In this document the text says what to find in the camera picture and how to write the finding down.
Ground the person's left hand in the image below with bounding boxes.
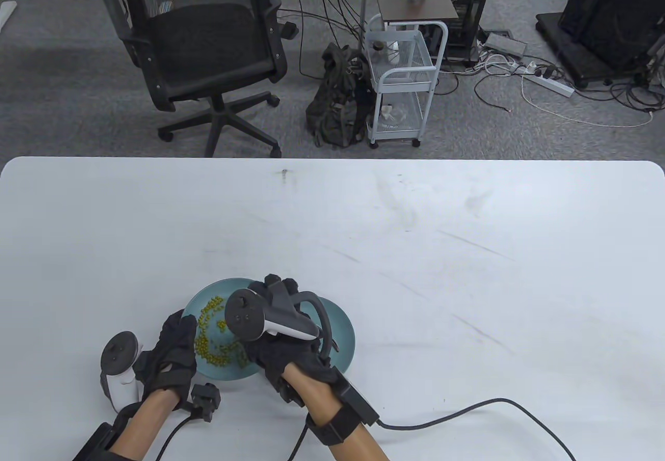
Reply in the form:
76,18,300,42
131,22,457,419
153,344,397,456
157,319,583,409
134,309,198,405

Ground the person's right hand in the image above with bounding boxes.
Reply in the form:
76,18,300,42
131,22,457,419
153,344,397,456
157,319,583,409
243,274,344,406

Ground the teal plate with beans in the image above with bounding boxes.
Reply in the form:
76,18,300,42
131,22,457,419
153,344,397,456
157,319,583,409
182,278,271,382

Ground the person's left forearm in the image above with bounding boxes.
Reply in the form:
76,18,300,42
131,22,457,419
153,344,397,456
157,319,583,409
110,389,180,461

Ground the person's right forearm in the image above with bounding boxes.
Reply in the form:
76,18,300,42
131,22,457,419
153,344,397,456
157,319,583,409
282,363,389,461

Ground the pile of green beans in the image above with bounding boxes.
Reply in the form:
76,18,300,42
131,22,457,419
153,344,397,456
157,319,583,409
194,296,250,368

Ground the white grey controller on right glove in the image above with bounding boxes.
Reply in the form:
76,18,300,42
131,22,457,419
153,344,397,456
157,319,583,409
224,283,339,362

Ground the white controller on left glove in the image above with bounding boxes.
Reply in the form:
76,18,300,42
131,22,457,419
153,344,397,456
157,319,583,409
100,331,144,413

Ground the empty teal plate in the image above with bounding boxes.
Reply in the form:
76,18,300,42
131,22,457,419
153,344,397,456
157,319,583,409
312,296,357,374

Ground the dark backpack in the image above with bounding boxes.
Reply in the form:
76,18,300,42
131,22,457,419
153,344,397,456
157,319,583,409
305,43,376,148

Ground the black office chair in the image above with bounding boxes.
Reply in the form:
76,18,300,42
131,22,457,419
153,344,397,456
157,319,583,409
100,0,298,159

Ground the grey floor socket box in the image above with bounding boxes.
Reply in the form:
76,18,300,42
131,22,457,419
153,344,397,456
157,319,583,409
485,32,527,58

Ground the black computer rack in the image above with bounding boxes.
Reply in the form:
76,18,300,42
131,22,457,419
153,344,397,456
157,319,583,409
436,0,503,64

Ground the white power strip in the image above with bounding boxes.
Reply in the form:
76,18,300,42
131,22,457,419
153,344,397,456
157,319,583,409
522,73,576,98

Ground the black equipment cart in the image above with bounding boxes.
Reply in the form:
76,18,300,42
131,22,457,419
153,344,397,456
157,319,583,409
536,0,665,91

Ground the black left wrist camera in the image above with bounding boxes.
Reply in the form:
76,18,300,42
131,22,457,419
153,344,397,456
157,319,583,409
189,383,223,423

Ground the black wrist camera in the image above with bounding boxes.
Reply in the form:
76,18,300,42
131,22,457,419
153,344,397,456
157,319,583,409
330,368,381,427
189,383,223,423

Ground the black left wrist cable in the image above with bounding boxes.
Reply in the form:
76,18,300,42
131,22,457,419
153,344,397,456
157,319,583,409
155,412,201,461

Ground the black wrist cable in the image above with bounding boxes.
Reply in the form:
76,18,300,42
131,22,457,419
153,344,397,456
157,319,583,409
155,412,201,461
378,398,576,461

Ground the black left arm strap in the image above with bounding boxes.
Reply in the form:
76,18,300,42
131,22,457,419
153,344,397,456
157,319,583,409
72,403,142,461

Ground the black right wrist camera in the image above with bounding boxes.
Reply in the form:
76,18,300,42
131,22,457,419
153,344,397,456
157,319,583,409
330,368,381,427

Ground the black right wrist strap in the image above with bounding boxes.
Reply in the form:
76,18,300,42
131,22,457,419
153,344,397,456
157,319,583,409
305,403,365,448

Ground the thin black strap cable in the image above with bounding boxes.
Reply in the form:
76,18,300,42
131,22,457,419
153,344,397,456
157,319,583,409
287,422,309,461

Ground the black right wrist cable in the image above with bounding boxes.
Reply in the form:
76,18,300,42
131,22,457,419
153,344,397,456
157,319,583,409
378,398,576,461

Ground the white wire trolley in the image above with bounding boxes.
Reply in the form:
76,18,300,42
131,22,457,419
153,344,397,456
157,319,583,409
365,13,449,149

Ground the bundle of floor cables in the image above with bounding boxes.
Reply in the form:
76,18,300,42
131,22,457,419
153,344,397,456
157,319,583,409
457,48,665,129

